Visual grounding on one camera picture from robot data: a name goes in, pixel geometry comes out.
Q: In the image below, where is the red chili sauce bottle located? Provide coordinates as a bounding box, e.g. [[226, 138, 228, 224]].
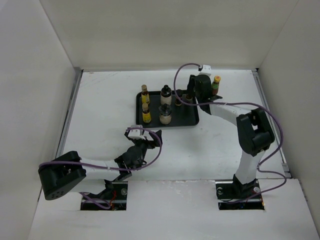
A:
[[211, 75, 221, 95]]

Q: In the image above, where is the small pepper spice jar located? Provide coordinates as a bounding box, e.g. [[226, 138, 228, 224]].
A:
[[174, 89, 183, 107]]

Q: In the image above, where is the clear shaker bottle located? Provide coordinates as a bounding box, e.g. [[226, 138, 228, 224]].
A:
[[160, 84, 172, 105], [158, 103, 172, 125]]

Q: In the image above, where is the yellow label oil bottle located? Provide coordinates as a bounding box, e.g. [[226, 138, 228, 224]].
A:
[[141, 84, 150, 105], [142, 103, 152, 124]]

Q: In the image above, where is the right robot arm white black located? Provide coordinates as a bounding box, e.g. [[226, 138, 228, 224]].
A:
[[186, 74, 275, 200]]

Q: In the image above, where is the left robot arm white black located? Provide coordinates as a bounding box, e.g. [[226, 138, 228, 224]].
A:
[[38, 125, 163, 201]]

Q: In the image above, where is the black rectangular plastic tray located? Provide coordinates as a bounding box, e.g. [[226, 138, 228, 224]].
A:
[[135, 91, 199, 129]]

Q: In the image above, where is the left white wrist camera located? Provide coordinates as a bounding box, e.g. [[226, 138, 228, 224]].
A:
[[126, 125, 145, 140]]

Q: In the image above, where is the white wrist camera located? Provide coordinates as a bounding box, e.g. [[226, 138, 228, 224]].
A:
[[198, 64, 212, 77], [126, 125, 145, 140]]

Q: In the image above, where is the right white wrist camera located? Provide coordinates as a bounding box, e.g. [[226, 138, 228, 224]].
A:
[[198, 64, 212, 77]]

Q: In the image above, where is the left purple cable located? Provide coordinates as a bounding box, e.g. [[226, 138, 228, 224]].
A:
[[38, 126, 163, 210]]

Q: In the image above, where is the purple cable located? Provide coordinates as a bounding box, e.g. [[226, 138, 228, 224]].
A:
[[38, 126, 163, 210], [173, 62, 288, 205]]

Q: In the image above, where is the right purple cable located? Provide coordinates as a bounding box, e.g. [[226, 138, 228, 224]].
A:
[[173, 62, 288, 205]]

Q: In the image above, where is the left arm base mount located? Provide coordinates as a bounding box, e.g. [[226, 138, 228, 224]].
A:
[[80, 181, 128, 211]]

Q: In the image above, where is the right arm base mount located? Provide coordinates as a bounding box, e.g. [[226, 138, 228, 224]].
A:
[[215, 180, 265, 211]]

